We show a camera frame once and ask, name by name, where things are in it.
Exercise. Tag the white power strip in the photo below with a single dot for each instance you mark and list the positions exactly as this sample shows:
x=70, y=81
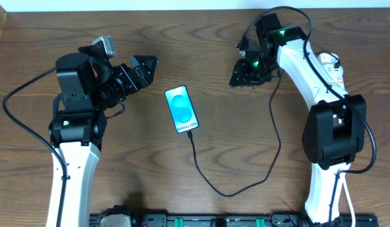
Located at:
x=331, y=71

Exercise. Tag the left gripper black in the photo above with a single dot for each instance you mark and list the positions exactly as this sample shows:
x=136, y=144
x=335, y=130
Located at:
x=133, y=76

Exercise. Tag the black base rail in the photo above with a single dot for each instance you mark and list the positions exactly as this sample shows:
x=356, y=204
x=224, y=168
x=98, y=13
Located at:
x=125, y=216

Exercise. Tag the blue Galaxy smartphone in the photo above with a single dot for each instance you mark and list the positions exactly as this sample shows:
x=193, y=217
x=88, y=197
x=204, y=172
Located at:
x=181, y=109

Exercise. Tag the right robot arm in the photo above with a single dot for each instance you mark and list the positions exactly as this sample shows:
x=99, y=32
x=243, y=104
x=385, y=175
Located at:
x=335, y=127

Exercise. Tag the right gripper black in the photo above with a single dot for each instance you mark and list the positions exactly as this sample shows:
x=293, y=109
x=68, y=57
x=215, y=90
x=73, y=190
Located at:
x=247, y=73

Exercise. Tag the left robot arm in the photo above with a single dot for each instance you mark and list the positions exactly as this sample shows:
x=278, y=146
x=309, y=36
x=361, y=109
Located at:
x=89, y=85

